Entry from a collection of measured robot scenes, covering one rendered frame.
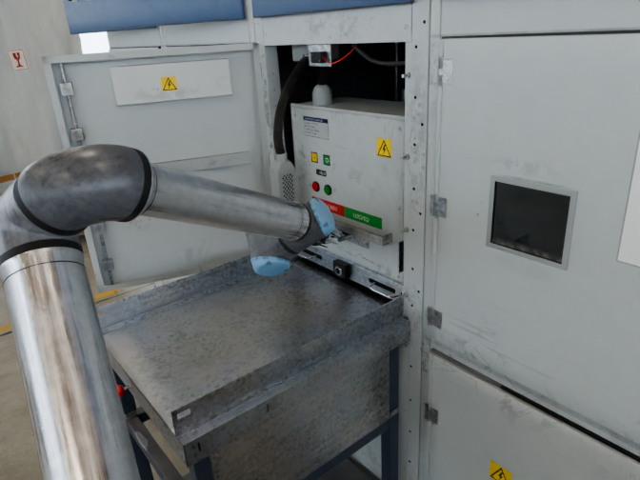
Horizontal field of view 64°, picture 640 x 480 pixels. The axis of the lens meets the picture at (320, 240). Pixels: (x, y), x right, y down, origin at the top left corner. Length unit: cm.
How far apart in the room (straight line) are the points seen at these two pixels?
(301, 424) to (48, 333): 75
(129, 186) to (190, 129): 96
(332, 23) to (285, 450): 109
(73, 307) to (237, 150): 109
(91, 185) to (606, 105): 82
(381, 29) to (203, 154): 75
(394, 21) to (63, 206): 83
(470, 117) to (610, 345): 52
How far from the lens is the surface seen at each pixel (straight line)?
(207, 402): 115
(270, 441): 131
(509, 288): 118
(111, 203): 79
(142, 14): 207
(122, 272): 186
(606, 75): 100
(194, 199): 88
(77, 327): 79
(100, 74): 171
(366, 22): 135
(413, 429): 167
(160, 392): 129
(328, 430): 143
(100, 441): 75
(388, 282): 151
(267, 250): 122
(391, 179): 140
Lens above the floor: 161
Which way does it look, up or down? 22 degrees down
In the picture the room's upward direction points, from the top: 3 degrees counter-clockwise
